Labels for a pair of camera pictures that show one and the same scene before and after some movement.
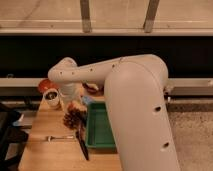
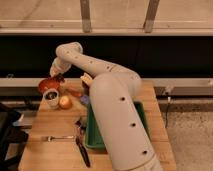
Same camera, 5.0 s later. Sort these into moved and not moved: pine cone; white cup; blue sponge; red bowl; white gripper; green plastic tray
Moved: white gripper; pine cone
Not moved: red bowl; white cup; green plastic tray; blue sponge
